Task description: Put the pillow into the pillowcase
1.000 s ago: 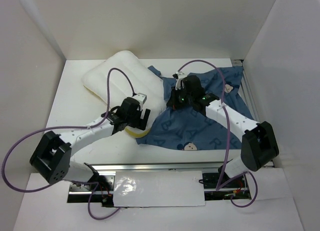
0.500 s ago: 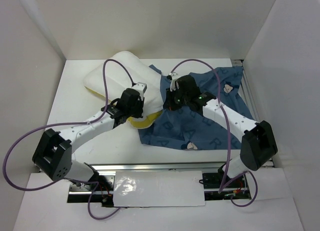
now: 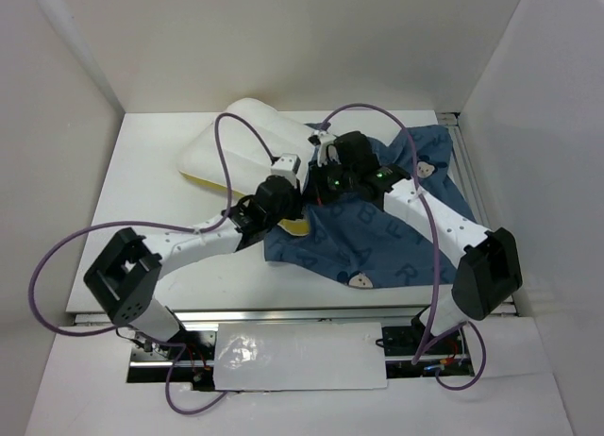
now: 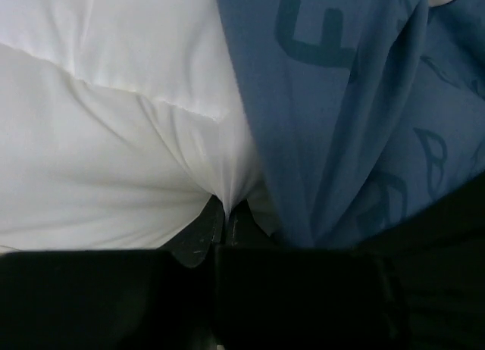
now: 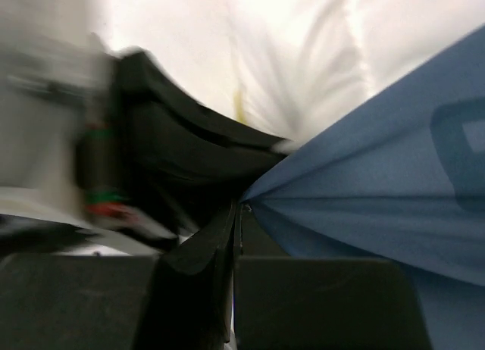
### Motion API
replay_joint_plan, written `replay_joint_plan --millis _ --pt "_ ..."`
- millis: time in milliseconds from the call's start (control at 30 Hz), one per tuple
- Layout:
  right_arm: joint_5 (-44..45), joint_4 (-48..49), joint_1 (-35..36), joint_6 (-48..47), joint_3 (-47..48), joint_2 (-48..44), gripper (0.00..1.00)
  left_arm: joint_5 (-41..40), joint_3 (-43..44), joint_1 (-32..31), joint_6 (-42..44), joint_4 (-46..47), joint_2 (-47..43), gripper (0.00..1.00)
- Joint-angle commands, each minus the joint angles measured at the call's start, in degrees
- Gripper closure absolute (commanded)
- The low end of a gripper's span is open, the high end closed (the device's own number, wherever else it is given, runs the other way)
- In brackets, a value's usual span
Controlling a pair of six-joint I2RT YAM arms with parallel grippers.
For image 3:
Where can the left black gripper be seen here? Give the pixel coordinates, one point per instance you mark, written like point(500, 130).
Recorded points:
point(294, 210)

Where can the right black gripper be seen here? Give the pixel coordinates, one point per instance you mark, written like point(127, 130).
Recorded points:
point(314, 188)

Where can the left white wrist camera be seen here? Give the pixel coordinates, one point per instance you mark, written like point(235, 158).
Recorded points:
point(287, 166)

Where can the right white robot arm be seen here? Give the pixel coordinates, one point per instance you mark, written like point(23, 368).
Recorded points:
point(487, 265)

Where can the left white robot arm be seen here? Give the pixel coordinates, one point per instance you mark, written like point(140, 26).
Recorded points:
point(124, 276)

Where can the white pillow yellow edge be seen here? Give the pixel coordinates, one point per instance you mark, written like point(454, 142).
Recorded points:
point(246, 155)

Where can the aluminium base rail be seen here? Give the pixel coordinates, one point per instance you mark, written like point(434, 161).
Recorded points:
point(398, 337)

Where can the blue cartoon print pillowcase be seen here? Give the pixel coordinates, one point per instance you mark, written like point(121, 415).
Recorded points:
point(354, 243)

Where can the white cover plate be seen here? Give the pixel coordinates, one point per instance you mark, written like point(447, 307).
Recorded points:
point(298, 357)

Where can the aluminium side rail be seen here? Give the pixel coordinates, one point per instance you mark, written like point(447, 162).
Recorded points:
point(461, 169)

